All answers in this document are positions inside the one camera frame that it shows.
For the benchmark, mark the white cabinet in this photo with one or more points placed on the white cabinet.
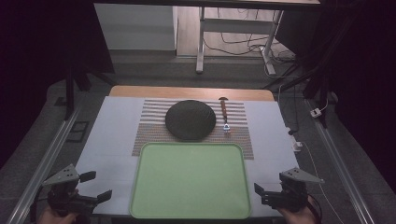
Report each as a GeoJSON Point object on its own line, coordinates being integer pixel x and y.
{"type": "Point", "coordinates": [137, 28]}

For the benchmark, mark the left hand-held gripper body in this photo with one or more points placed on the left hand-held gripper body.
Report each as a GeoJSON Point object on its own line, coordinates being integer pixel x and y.
{"type": "Point", "coordinates": [63, 193]}

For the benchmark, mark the white table cover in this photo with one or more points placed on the white table cover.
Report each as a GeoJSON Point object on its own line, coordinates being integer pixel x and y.
{"type": "Point", "coordinates": [107, 140]}

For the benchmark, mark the black stand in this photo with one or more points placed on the black stand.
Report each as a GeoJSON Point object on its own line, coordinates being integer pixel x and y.
{"type": "Point", "coordinates": [314, 77]}
{"type": "Point", "coordinates": [71, 90]}

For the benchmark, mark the green plastic tray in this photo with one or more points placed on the green plastic tray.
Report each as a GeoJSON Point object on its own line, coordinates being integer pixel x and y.
{"type": "Point", "coordinates": [190, 180]}

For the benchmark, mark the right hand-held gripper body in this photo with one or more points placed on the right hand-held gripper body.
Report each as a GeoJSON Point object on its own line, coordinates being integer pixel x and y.
{"type": "Point", "coordinates": [291, 196]}

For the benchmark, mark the white power adapter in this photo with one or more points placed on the white power adapter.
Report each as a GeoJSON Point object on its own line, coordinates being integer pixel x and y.
{"type": "Point", "coordinates": [315, 112]}

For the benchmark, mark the black plug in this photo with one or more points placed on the black plug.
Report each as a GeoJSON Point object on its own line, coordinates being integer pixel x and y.
{"type": "Point", "coordinates": [291, 132]}

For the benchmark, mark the dark round plate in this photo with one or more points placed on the dark round plate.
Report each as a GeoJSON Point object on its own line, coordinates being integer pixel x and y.
{"type": "Point", "coordinates": [190, 119]}

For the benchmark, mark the metal floor rail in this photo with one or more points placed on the metal floor rail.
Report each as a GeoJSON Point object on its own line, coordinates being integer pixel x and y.
{"type": "Point", "coordinates": [40, 169]}
{"type": "Point", "coordinates": [341, 165]}

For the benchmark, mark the white desk frame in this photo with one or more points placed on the white desk frame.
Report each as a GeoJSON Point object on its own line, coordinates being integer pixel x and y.
{"type": "Point", "coordinates": [233, 25]}

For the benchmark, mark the person's left hand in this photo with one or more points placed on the person's left hand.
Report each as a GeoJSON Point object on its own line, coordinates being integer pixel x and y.
{"type": "Point", "coordinates": [53, 217]}

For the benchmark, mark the white plug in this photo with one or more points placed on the white plug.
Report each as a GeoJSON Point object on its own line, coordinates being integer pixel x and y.
{"type": "Point", "coordinates": [296, 145]}

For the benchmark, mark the person's right hand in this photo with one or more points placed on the person's right hand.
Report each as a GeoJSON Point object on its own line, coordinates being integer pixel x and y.
{"type": "Point", "coordinates": [300, 216]}

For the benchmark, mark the striped woven placemat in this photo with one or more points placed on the striped woven placemat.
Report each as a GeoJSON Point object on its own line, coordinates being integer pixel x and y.
{"type": "Point", "coordinates": [236, 141]}

